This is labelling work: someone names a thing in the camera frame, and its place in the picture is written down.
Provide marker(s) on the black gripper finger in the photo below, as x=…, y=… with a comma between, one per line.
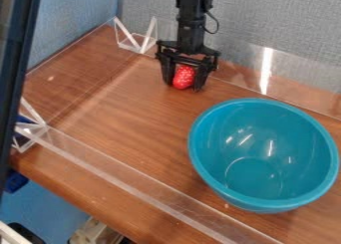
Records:
x=200, y=78
x=168, y=69

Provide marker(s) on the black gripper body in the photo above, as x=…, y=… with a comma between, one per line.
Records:
x=189, y=52

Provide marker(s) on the red strawberry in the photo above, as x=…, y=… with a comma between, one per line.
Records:
x=184, y=77

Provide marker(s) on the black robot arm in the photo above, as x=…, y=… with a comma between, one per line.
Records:
x=192, y=15

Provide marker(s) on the blue plastic bowl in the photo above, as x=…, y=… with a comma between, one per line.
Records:
x=264, y=154

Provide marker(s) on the clear acrylic back barrier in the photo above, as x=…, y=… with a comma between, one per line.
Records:
x=296, y=80

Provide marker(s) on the clear acrylic barrier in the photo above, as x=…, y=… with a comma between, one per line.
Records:
x=296, y=80
x=74, y=72
x=209, y=221

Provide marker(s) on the clear acrylic left barrier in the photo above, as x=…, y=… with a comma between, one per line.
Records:
x=74, y=72

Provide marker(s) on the clear acrylic front barrier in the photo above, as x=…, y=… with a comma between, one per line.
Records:
x=209, y=221

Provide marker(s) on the blue clamp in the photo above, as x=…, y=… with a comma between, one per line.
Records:
x=17, y=180

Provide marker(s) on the grey box under table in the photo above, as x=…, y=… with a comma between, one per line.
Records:
x=97, y=233

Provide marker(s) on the white black object below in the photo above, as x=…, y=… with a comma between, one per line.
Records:
x=14, y=233

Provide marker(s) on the dark blue frame post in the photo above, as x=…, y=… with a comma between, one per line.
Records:
x=18, y=23

